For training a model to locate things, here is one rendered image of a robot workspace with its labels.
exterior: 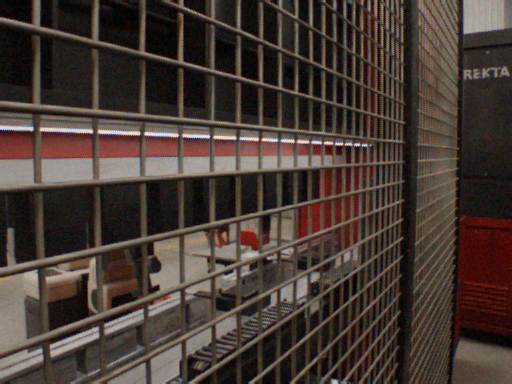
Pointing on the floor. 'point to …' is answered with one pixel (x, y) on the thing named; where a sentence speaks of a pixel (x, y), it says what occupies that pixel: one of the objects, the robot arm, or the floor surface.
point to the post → (402, 185)
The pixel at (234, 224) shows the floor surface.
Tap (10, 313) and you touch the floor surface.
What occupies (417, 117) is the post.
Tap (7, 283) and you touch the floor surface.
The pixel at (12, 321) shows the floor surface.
